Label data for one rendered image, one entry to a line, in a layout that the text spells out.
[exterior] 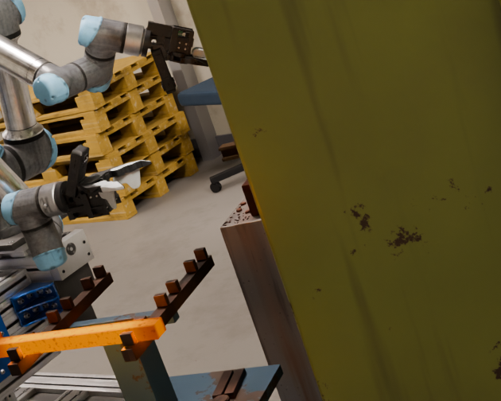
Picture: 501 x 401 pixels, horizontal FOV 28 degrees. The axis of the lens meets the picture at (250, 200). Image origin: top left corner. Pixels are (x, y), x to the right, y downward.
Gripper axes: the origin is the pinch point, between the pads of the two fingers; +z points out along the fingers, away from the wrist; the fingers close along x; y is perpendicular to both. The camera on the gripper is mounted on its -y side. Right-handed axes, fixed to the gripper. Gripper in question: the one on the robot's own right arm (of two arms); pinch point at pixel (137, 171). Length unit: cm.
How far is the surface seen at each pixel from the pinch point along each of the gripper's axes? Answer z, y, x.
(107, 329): 24, 5, 67
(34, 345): 10, 6, 67
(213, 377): 20, 32, 36
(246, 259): 27.8, 15.8, 22.0
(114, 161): -171, 67, -281
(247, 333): -47, 100, -116
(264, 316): 27.5, 28.1, 22.1
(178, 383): 13, 32, 37
